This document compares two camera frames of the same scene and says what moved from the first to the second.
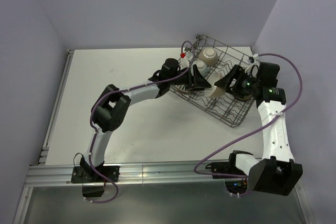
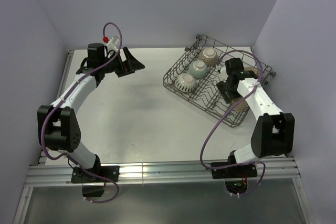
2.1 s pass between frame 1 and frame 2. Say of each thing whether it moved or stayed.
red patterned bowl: stayed
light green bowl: stayed
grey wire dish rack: stayed
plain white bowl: moved
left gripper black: moved
